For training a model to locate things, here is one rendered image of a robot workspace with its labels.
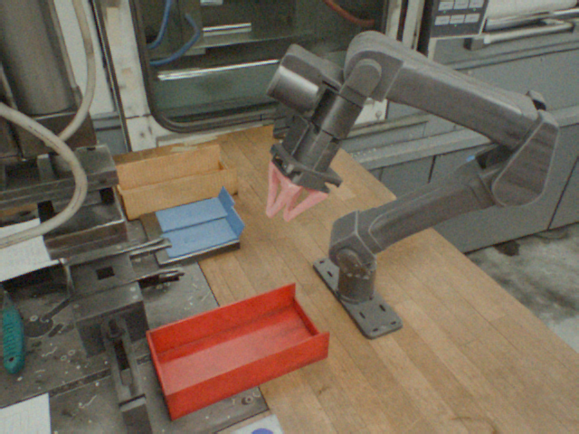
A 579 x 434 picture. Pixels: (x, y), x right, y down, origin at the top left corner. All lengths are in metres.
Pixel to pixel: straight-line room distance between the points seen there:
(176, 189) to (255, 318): 0.37
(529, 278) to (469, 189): 1.75
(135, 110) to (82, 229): 0.71
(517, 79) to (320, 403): 1.47
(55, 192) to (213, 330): 0.32
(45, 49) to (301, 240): 0.58
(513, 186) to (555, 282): 1.79
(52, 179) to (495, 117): 0.58
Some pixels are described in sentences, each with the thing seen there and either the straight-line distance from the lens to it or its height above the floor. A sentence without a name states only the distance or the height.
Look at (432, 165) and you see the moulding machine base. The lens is 1.93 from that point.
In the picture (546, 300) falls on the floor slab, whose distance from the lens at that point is 2.42.
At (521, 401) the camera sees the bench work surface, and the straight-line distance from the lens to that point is 0.85.
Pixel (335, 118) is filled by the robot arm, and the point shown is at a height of 1.25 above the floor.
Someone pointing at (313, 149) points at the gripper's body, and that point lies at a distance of 0.70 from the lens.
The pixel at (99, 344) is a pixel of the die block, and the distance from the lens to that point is 0.86.
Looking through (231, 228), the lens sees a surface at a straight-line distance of 1.02.
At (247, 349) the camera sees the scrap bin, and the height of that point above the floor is 0.90.
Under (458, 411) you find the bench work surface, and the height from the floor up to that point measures 0.90.
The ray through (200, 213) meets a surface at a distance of 1.07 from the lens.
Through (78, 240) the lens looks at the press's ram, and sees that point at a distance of 0.72.
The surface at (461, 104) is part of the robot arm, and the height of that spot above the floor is 1.28.
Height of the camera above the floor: 1.55
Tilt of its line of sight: 38 degrees down
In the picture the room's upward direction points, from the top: straight up
